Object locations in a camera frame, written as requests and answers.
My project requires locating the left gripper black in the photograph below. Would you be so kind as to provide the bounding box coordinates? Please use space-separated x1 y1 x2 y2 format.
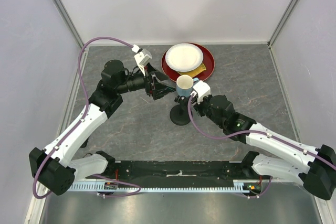
117 62 176 100

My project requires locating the black phone stand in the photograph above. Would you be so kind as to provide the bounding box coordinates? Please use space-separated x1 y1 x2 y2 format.
170 95 191 126

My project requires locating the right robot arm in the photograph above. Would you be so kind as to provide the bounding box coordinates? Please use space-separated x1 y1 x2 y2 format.
187 92 335 200

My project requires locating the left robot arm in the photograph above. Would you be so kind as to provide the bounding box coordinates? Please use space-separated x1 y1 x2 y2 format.
29 60 176 196

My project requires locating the light blue mug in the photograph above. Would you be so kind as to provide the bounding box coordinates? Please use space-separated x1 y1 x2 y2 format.
176 74 199 97

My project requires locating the yellow sponge cloth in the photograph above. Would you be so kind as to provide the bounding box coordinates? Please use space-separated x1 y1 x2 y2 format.
178 63 206 78

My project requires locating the red round tray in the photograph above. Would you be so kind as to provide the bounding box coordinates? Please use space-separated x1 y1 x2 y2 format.
161 43 215 82

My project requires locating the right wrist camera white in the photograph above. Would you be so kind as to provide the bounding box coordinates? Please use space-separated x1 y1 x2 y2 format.
191 80 211 104

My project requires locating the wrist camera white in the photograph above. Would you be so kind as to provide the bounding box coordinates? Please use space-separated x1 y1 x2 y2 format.
132 45 152 77
191 80 211 104

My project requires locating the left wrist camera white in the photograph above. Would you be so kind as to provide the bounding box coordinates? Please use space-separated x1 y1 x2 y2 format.
132 45 152 77

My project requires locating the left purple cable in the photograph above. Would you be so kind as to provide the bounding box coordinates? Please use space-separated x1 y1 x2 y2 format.
33 36 142 199

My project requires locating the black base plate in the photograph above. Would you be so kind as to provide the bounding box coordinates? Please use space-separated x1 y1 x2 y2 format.
101 161 270 184

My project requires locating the light blue cable duct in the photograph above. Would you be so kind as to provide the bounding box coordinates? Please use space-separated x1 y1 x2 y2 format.
68 177 261 193

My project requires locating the aluminium frame post left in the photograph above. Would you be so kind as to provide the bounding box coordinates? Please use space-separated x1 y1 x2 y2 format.
52 0 84 48

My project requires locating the aluminium frame post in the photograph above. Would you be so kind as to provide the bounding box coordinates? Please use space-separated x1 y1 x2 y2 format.
267 0 300 49
52 0 84 48

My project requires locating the aluminium frame post right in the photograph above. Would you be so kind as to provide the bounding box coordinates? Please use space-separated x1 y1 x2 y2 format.
267 0 300 49

